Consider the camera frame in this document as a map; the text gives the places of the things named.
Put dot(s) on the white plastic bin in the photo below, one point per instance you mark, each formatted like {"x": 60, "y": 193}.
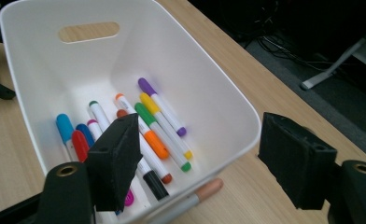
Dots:
{"x": 171, "y": 46}

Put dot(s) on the dark green capped white marker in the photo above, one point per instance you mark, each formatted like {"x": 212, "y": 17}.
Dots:
{"x": 99, "y": 115}

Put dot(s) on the light blue capped white marker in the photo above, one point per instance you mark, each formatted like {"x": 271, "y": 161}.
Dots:
{"x": 64, "y": 127}

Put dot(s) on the peach capped grey marker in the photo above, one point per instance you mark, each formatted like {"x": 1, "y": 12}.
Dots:
{"x": 209, "y": 189}

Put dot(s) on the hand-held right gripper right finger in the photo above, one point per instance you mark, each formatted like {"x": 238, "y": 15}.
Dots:
{"x": 296, "y": 165}

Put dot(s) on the red capped white marker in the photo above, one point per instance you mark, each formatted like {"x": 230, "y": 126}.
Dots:
{"x": 80, "y": 146}

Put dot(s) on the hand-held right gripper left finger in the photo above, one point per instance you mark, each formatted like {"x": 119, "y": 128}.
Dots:
{"x": 115, "y": 161}

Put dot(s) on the white metal desk frame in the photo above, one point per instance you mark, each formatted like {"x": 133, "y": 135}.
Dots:
{"x": 315, "y": 81}

